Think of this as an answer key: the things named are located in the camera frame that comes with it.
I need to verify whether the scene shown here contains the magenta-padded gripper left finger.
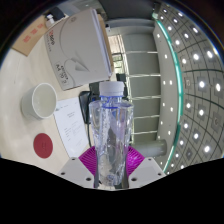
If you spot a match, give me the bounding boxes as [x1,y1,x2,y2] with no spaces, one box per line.
[57,146,100,190]

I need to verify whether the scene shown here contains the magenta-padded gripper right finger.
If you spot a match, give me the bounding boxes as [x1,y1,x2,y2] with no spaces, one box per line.
[125,146,167,190]

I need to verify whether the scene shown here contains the clear plastic water bottle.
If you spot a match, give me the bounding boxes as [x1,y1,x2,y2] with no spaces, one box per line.
[88,80,135,188]

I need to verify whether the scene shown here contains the flat round red coaster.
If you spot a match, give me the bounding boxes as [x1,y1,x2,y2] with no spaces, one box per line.
[32,132,54,160]

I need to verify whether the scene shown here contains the white printed paper sheet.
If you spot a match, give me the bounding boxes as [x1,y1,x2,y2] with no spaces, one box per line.
[53,96,91,158]

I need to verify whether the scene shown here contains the black flat device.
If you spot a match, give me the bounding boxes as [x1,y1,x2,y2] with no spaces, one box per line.
[78,90,101,125]

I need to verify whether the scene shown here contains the white ceramic mug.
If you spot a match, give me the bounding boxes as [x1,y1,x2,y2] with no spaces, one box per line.
[21,82,58,121]

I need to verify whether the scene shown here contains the black office chairs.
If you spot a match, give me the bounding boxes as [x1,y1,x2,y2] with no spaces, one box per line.
[111,53,129,98]

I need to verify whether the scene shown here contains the round ceiling lights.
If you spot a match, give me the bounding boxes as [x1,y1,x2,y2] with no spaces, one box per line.
[154,3,224,174]

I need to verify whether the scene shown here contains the white copy paper box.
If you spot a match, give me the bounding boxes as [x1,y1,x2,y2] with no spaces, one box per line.
[43,7,114,92]

